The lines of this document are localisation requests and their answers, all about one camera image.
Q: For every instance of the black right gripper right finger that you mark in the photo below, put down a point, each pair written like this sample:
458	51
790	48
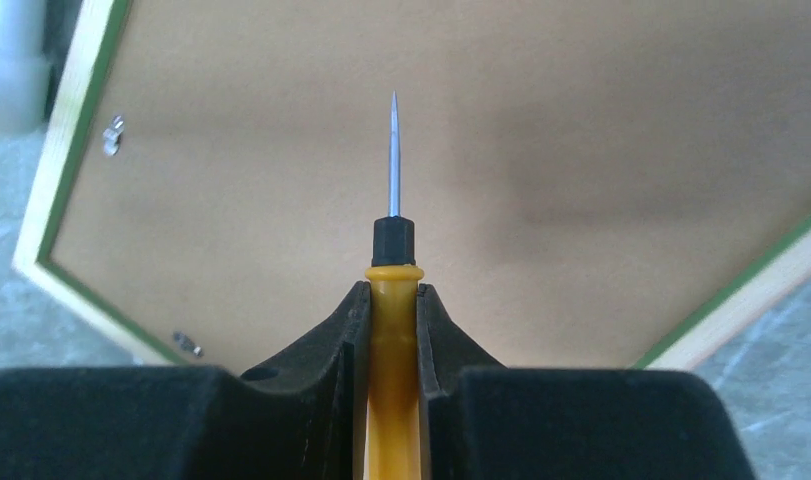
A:
482	420

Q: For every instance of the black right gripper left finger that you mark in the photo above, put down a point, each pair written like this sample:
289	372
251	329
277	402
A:
301	414

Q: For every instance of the orange handled screwdriver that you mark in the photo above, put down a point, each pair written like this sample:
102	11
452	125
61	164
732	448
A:
393	401

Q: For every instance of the green wooden photo frame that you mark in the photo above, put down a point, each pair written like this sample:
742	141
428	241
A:
593	183

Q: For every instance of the white PVC pipe stand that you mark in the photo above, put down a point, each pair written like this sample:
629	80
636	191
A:
24	69

